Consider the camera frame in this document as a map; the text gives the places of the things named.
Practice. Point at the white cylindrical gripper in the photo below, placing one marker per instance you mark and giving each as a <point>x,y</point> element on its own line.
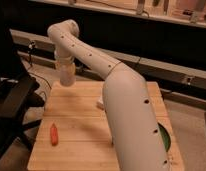
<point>66,67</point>

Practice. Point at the orange toy carrot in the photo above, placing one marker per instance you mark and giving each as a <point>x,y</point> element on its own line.
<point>53,135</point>

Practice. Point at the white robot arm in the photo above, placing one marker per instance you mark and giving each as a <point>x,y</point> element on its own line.
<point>132,121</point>

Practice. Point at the black chair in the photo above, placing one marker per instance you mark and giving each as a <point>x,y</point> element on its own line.
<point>14,103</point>

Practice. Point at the green ceramic plate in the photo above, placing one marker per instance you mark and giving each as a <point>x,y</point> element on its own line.
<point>165,136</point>

